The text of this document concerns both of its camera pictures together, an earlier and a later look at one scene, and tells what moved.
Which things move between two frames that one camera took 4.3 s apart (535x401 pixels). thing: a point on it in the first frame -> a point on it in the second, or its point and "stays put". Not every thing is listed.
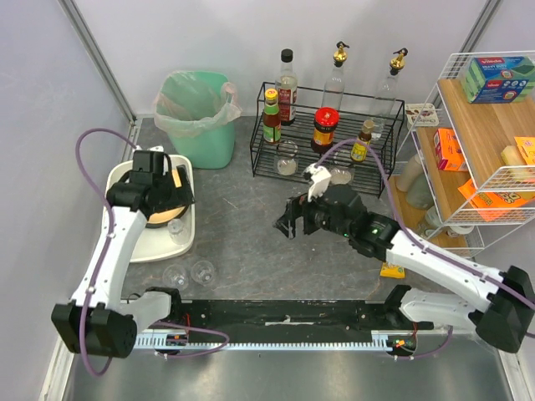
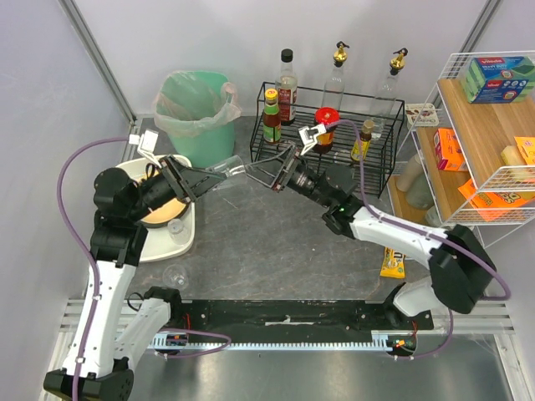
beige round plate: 165,216 stays put
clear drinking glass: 175,276 stays put
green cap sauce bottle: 272,128 stays put
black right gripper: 302,215 -> 287,171
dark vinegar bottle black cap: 286,83 stays put
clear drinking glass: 202,272 -> 230,166
